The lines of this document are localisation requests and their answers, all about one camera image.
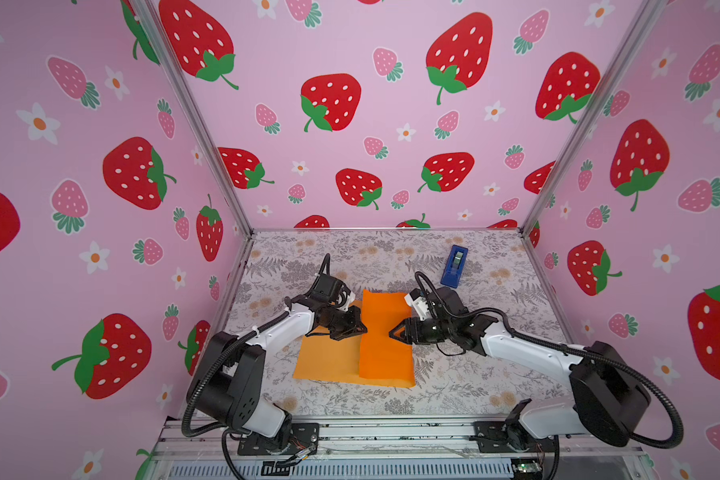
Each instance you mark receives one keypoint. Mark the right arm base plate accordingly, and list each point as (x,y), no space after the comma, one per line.
(498,437)

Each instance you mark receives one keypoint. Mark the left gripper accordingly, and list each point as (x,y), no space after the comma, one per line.
(352,327)

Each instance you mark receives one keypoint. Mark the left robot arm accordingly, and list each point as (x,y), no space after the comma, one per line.
(226,388)

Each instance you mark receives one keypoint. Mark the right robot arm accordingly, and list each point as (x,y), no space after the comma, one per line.
(604,401)

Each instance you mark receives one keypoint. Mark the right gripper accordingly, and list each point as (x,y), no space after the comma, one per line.
(406,328)

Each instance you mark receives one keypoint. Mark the aluminium front rail frame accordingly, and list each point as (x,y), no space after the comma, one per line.
(397,447)

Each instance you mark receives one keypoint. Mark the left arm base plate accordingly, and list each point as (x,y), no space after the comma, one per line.
(292,439)

